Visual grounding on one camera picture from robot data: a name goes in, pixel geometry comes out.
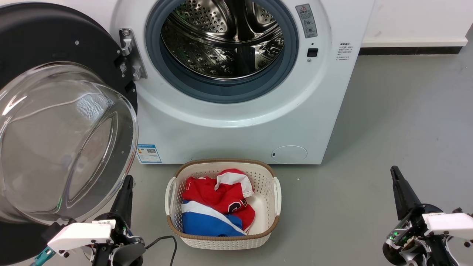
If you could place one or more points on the beige perforated laundry basket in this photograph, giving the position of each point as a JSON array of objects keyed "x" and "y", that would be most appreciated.
[{"x": 268, "y": 218}]

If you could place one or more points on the steel perforated washer drum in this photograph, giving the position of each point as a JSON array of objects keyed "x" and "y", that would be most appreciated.
[{"x": 207, "y": 40}]

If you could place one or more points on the black round glass washer door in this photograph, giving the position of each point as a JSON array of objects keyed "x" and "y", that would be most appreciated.
[{"x": 55, "y": 37}]

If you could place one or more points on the blue energy label sticker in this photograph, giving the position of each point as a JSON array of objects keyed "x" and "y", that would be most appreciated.
[{"x": 149, "y": 153}]

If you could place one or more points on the metal door hinge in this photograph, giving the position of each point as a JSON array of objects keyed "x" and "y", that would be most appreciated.
[{"x": 129, "y": 48}]

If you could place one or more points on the white front-load washing machine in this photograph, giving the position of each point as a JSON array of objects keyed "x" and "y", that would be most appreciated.
[{"x": 240, "y": 133}]

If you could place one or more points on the blue and white garment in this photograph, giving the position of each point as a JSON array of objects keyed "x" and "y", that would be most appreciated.
[{"x": 207, "y": 223}]

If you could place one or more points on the black door latch slot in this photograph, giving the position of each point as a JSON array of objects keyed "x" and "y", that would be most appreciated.
[{"x": 312, "y": 52}]

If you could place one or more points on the white and black baseboard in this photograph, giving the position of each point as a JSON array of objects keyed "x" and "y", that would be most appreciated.
[{"x": 414, "y": 46}]

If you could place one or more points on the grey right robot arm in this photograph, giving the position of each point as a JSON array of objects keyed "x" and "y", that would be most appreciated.
[{"x": 425, "y": 255}]

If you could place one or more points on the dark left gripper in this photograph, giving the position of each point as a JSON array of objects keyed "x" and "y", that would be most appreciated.
[{"x": 120, "y": 234}]

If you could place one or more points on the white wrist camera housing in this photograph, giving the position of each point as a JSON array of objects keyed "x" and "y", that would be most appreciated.
[
  {"x": 81, "y": 234},
  {"x": 449, "y": 223}
]

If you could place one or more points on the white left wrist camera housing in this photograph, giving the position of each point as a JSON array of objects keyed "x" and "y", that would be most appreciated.
[{"x": 81, "y": 234}]

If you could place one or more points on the grey warning sticker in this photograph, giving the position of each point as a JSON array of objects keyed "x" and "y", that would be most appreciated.
[{"x": 306, "y": 20}]

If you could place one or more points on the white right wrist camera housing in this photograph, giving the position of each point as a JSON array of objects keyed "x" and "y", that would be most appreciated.
[{"x": 449, "y": 223}]

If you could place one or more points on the red and white garment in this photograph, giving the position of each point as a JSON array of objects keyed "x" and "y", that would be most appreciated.
[{"x": 207, "y": 192}]

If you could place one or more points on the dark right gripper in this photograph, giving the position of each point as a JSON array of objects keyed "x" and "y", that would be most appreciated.
[{"x": 408, "y": 229}]

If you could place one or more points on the round white filter cover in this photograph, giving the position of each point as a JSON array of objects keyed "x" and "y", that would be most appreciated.
[{"x": 289, "y": 154}]

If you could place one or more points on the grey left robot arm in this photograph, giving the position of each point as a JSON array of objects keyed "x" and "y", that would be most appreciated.
[{"x": 127, "y": 256}]

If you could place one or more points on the small printed text label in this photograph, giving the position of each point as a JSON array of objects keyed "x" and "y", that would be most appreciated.
[{"x": 343, "y": 51}]

